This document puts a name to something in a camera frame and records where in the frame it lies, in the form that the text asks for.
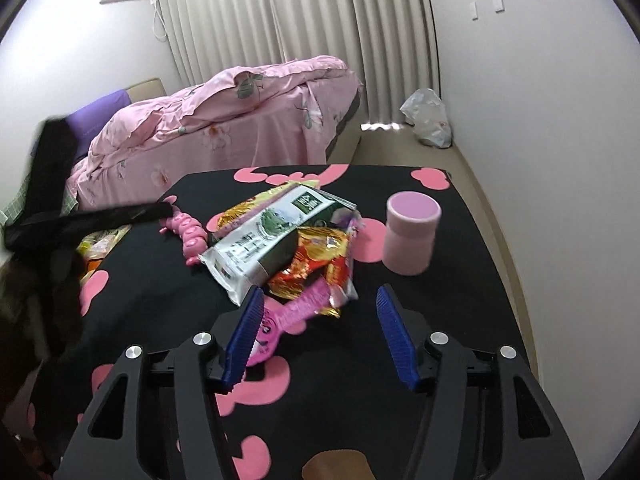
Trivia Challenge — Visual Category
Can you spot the white air conditioner cord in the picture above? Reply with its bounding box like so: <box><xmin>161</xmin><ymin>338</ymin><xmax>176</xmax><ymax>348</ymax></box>
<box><xmin>151</xmin><ymin>0</ymin><xmax>168</xmax><ymax>41</ymax></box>

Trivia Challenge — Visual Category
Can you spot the pink floral bedding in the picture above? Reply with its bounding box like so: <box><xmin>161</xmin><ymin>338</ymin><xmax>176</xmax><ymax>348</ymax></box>
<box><xmin>65</xmin><ymin>57</ymin><xmax>365</xmax><ymax>211</ymax></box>

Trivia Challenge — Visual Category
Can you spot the red and gold wrapper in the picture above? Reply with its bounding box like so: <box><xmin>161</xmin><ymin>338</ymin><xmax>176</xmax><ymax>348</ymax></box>
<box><xmin>267</xmin><ymin>225</ymin><xmax>361</xmax><ymax>320</ymax></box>

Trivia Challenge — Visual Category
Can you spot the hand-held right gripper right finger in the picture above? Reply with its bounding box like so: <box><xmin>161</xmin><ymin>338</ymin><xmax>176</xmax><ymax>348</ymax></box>
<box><xmin>376</xmin><ymin>284</ymin><xmax>586</xmax><ymax>480</ymax></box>

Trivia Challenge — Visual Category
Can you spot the white plastic bag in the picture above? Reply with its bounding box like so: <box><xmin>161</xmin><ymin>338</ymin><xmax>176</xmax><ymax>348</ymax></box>
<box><xmin>399</xmin><ymin>88</ymin><xmax>453</xmax><ymax>149</ymax></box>

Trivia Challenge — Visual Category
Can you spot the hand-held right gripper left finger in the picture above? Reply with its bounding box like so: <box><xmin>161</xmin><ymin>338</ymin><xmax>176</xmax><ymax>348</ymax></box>
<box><xmin>55</xmin><ymin>286</ymin><xmax>265</xmax><ymax>480</ymax></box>

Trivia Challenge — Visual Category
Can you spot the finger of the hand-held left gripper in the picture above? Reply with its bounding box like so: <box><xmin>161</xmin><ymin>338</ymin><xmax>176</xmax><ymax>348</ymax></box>
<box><xmin>4</xmin><ymin>201</ymin><xmax>174</xmax><ymax>253</ymax></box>
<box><xmin>20</xmin><ymin>116</ymin><xmax>82</xmax><ymax>231</ymax></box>

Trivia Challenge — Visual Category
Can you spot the pink pig-print packet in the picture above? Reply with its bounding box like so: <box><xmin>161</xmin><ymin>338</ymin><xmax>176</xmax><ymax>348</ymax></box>
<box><xmin>245</xmin><ymin>280</ymin><xmax>333</xmax><ymax>366</ymax></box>

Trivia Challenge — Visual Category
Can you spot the green and white packet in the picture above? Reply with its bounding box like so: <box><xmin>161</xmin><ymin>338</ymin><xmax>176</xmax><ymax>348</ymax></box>
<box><xmin>199</xmin><ymin>184</ymin><xmax>358</xmax><ymax>307</ymax></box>

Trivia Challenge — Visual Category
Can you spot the pink cylinder cup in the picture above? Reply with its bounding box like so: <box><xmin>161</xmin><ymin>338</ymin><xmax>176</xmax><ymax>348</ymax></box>
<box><xmin>386</xmin><ymin>191</ymin><xmax>442</xmax><ymax>277</ymax></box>

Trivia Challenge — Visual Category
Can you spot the black pink-patterned tablecloth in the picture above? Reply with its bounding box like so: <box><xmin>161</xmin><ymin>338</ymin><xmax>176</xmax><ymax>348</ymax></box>
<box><xmin>30</xmin><ymin>164</ymin><xmax>538</xmax><ymax>480</ymax></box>

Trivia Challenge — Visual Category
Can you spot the beige pleated curtain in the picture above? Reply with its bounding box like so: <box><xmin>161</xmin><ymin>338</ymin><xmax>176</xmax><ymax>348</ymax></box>
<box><xmin>155</xmin><ymin>0</ymin><xmax>442</xmax><ymax>128</ymax></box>

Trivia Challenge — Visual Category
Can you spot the pink caterpillar toy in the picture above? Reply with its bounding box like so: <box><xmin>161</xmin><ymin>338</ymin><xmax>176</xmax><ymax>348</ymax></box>
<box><xmin>159</xmin><ymin>202</ymin><xmax>208</xmax><ymax>268</ymax></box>

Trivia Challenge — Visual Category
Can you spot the purple pillow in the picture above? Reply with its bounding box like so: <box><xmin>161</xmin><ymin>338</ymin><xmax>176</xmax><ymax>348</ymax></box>
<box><xmin>65</xmin><ymin>89</ymin><xmax>132</xmax><ymax>136</ymax></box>

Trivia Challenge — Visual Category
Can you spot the yellow plastic bin liner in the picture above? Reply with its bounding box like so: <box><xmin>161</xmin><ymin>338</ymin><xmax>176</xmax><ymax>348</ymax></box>
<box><xmin>75</xmin><ymin>224</ymin><xmax>132</xmax><ymax>271</ymax></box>

